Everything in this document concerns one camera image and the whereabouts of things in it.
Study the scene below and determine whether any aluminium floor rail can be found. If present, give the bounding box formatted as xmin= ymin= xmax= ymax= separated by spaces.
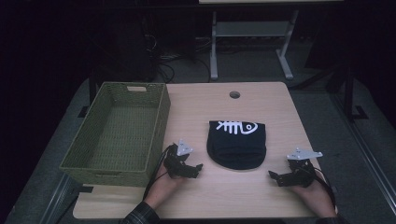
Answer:
xmin=38 ymin=173 xmax=82 ymax=224
xmin=330 ymin=91 xmax=396 ymax=207

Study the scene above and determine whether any person's right hand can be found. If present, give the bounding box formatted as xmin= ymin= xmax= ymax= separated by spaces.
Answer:
xmin=291 ymin=175 xmax=332 ymax=211

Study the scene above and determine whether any black beanie with fishbone print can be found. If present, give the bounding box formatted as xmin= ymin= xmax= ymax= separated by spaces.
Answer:
xmin=205 ymin=120 xmax=267 ymax=171

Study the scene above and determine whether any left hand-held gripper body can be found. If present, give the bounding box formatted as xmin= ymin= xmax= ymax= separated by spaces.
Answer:
xmin=163 ymin=138 xmax=194 ymax=179

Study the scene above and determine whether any hand-held gripper black cable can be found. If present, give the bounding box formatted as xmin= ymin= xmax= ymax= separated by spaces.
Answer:
xmin=142 ymin=144 xmax=176 ymax=202
xmin=313 ymin=167 xmax=338 ymax=210

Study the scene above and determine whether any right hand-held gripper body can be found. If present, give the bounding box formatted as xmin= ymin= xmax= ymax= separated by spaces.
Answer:
xmin=285 ymin=147 xmax=324 ymax=189

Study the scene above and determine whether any dark metal stand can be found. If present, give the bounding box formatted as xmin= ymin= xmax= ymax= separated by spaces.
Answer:
xmin=324 ymin=61 xmax=370 ymax=123

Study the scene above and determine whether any black table clamp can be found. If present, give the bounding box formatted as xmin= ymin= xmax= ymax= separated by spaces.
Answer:
xmin=74 ymin=184 xmax=94 ymax=194

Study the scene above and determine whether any right hand-held gripper black cable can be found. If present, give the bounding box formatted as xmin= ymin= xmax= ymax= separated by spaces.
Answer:
xmin=313 ymin=167 xmax=338 ymax=210

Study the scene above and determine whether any left hand-held gripper black cable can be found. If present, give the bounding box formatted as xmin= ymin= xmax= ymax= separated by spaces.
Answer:
xmin=142 ymin=144 xmax=176 ymax=202

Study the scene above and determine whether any person's left hand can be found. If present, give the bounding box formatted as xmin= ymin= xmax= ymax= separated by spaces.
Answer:
xmin=146 ymin=163 xmax=187 ymax=209

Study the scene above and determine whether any green woven basket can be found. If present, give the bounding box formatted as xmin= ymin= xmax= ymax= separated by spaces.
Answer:
xmin=59 ymin=81 xmax=172 ymax=189

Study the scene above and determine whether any tangle of floor cables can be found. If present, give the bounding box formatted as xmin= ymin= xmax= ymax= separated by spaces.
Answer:
xmin=142 ymin=33 xmax=213 ymax=84

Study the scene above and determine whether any grey metal stand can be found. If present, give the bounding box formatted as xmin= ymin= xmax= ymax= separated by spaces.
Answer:
xmin=209 ymin=10 xmax=301 ymax=82

